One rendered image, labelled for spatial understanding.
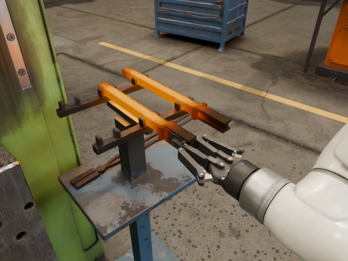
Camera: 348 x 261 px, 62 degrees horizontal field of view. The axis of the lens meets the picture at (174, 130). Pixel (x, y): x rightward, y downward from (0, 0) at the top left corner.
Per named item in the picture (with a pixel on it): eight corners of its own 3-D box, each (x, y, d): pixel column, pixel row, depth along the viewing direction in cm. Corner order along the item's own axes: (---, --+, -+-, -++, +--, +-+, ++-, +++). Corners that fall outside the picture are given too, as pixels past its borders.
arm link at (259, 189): (286, 207, 56) (260, 190, 60) (298, 173, 51) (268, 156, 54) (258, 234, 51) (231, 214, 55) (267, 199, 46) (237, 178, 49)
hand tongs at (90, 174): (193, 112, 127) (193, 109, 126) (200, 115, 125) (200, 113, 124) (70, 183, 91) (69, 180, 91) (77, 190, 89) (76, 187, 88)
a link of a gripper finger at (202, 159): (225, 177, 59) (220, 181, 58) (184, 153, 65) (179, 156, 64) (227, 163, 57) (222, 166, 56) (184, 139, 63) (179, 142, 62)
